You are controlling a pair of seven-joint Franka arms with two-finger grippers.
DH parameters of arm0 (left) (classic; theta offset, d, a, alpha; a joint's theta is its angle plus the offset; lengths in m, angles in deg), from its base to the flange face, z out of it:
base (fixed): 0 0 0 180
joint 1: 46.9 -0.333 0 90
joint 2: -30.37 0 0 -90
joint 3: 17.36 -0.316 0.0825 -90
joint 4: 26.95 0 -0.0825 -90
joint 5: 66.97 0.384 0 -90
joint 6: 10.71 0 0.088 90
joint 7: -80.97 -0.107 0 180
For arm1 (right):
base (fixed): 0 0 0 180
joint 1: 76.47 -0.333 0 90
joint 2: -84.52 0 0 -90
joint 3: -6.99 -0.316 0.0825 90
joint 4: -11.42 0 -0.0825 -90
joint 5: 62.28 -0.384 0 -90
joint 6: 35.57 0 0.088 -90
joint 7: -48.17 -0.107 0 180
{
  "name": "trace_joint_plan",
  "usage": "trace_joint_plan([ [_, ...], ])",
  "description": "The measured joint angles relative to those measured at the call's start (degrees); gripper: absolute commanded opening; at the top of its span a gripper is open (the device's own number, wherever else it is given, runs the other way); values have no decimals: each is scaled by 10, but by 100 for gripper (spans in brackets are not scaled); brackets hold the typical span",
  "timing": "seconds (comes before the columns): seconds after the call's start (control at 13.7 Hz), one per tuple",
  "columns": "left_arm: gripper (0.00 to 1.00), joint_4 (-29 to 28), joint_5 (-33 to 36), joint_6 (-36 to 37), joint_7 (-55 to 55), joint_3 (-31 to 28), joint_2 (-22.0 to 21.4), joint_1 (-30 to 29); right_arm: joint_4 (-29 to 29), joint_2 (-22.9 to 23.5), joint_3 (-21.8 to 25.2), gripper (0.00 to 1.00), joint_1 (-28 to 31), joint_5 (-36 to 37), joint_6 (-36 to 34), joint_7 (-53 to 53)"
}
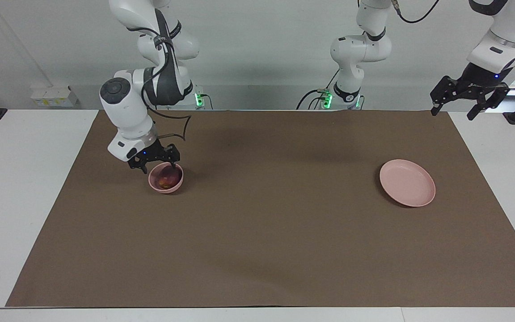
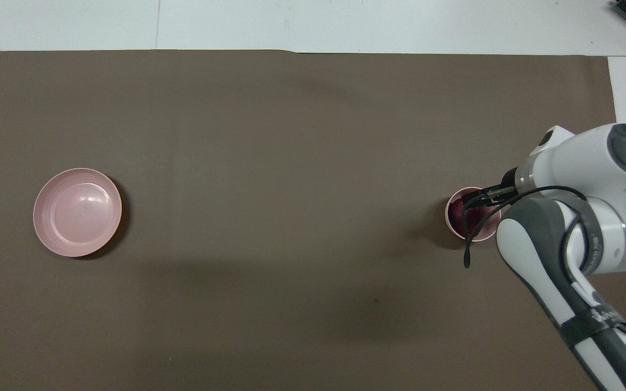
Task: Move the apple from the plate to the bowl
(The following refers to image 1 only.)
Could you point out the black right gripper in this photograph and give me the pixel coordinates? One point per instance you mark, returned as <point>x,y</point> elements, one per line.
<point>155,152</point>

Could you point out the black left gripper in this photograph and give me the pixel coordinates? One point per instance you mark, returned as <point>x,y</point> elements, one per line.
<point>479,80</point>

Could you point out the dark red apple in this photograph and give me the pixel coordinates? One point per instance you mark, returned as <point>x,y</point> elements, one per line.
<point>168,179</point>

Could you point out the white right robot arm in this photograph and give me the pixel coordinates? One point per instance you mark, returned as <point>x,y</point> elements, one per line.
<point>123,112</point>

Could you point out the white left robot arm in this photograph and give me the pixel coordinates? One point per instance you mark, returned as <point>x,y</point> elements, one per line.
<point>356,49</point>

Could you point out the pink bowl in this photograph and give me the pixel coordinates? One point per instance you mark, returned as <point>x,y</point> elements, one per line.
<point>163,189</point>

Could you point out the pink plate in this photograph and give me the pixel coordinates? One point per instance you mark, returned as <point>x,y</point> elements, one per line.
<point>407,183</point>

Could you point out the white box on table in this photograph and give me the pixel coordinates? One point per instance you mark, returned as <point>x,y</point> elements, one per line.
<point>54,96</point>

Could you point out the brown table mat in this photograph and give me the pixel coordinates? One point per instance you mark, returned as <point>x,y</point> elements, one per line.
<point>262,223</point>

